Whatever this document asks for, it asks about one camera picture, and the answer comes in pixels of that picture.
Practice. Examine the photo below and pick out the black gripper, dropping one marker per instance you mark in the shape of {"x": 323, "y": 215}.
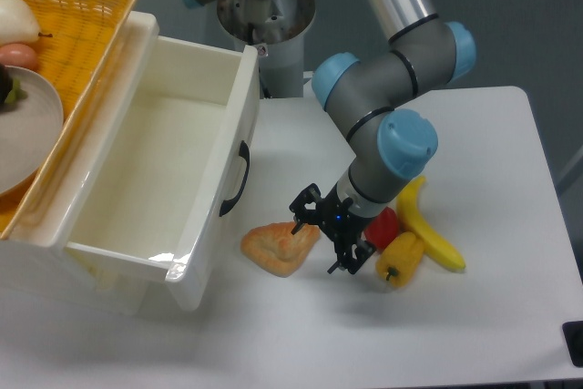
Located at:
{"x": 344, "y": 212}

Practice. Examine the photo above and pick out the triangle bread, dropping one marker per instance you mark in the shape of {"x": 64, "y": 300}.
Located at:
{"x": 277, "y": 250}

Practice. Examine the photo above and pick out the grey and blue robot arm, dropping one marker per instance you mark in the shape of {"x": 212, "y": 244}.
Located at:
{"x": 365, "y": 101}

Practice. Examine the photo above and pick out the red bell pepper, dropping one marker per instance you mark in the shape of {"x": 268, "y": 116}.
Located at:
{"x": 383, "y": 229}

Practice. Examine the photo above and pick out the yellow bell pepper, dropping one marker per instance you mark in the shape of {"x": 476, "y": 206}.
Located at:
{"x": 399, "y": 261}

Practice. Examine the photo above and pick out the yellow banana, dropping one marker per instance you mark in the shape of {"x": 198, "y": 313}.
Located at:
{"x": 436, "y": 247}

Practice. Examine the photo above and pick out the white plastic drawer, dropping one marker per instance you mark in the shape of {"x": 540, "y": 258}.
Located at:
{"x": 136, "y": 198}

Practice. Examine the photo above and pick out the black object at table edge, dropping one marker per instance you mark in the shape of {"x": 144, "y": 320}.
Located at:
{"x": 573, "y": 334}

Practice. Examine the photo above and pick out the grey plate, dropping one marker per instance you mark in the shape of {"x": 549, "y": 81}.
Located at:
{"x": 30, "y": 127}

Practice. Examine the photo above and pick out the yellow woven basket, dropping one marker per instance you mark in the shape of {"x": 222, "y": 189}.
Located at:
{"x": 83, "y": 35}

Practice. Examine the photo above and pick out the dark eggplant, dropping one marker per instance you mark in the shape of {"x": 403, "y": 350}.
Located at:
{"x": 10, "y": 89}

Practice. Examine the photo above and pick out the pink peach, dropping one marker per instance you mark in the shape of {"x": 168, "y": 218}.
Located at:
{"x": 19, "y": 55}

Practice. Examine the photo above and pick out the black drawer handle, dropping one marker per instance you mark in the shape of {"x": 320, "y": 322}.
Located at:
{"x": 239, "y": 183}

